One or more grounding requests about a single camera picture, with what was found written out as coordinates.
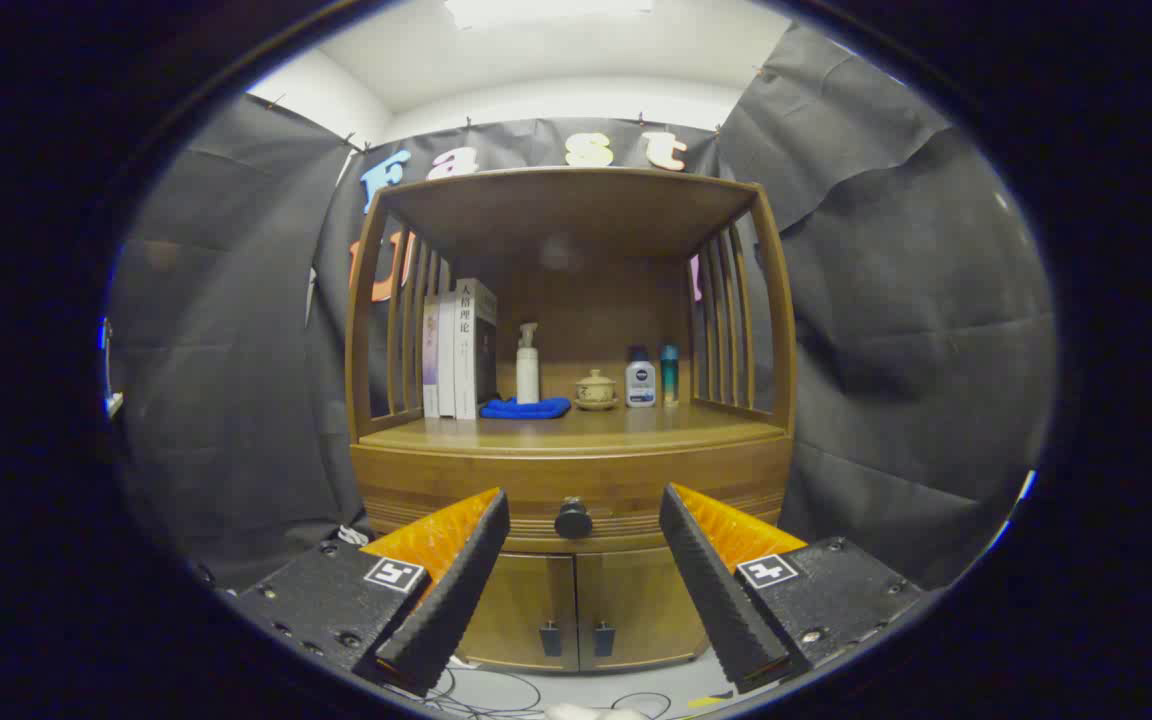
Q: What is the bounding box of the white metal frame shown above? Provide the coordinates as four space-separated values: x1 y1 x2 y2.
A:
101 318 125 419

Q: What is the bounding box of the wooden cabinet door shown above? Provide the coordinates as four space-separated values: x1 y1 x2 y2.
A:
456 553 579 671
576 548 712 671

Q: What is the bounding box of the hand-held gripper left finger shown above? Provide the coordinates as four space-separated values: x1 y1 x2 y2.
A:
233 487 512 698

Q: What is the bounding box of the grey book with portrait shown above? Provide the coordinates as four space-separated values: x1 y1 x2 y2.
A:
453 278 499 421

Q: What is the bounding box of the white lotion bottle blue cap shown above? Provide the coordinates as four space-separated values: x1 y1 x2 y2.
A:
625 346 657 408

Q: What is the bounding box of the wooden countertop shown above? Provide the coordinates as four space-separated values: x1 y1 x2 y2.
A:
358 400 787 456

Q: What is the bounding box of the blue cloth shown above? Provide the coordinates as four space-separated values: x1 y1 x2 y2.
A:
479 397 572 420

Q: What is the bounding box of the beige lidded teacup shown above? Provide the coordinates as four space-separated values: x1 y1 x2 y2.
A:
574 369 620 411

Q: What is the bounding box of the pale purple book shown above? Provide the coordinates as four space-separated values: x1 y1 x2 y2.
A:
422 296 442 418

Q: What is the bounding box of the wooden cabinet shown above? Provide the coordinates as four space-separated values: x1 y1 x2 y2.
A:
344 166 799 673

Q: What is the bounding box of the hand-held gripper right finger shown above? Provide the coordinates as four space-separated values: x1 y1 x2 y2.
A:
659 483 922 694

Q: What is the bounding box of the white book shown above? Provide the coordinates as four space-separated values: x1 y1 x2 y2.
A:
437 290 459 419

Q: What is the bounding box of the white pump bottle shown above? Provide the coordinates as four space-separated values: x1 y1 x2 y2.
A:
516 322 541 405

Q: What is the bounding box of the black drawer knob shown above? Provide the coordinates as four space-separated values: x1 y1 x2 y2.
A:
554 497 594 540

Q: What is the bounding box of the wooden drawer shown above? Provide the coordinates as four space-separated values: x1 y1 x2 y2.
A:
351 440 794 553

